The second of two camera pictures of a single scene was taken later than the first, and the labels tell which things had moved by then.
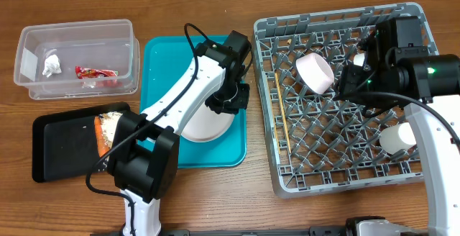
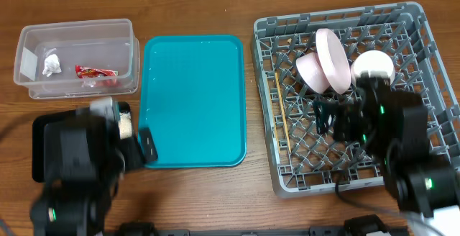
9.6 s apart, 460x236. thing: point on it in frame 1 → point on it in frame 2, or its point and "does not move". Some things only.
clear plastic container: (85, 59) does not move
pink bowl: (315, 72) does not move
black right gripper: (350, 79) → (344, 116)
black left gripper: (241, 100) → (149, 150)
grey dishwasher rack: (318, 142) does not move
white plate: (203, 124) → (334, 60)
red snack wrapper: (83, 73) does not move
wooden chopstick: (283, 112) does not move
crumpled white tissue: (52, 65) does not move
